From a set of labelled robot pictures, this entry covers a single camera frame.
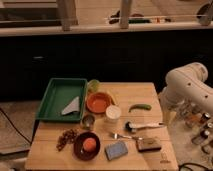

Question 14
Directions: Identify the red bowl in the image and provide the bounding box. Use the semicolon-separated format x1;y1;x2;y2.
86;92;111;114

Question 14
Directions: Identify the green plastic tray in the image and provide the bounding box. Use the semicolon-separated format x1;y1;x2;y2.
36;78;87;123

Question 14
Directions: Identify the white plastic cup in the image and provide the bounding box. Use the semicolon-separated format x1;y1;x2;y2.
106;105;121;123

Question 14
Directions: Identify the metal fork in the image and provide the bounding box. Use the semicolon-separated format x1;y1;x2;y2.
110;133;143;140

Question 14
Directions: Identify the light green cup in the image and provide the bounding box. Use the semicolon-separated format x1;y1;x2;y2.
87;79;99;93

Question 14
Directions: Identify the small metal cup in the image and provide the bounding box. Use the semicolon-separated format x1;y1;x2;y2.
82;115;95;130

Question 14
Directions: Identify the orange fruit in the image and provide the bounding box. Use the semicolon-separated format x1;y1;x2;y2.
83;138;96;152

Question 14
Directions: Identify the dark brown plate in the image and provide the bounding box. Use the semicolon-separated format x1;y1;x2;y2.
73;132;100;161

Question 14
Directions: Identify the brown grape bunch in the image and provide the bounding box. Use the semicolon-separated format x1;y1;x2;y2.
56;129;78;151

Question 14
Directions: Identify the yellow banana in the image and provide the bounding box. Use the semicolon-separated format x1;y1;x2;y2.
106;90;117;105

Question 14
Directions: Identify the grey folded cloth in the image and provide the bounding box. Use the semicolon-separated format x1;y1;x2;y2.
61;97;80;115

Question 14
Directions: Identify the black cable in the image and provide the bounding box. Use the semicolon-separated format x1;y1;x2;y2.
0;108;33;145

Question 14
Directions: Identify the blue sponge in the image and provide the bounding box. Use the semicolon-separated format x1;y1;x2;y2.
105;141;128;161

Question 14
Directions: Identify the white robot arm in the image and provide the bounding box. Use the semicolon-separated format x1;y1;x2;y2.
160;62;213;115

